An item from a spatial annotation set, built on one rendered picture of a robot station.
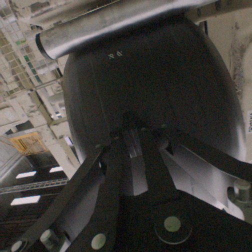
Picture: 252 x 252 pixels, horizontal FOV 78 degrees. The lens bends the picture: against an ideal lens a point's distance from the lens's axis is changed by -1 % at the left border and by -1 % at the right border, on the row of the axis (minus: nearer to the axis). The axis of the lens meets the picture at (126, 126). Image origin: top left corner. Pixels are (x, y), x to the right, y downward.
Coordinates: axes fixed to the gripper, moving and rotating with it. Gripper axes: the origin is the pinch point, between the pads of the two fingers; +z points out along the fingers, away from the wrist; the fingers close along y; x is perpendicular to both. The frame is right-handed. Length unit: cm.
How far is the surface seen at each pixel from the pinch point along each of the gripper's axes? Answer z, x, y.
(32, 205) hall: 784, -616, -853
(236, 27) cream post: 19.5, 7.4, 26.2
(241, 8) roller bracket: 13.9, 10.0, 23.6
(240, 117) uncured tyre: 5.5, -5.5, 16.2
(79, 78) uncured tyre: 9.0, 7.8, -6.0
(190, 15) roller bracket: 34.0, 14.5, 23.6
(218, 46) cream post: 26.6, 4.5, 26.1
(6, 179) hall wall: 885, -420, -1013
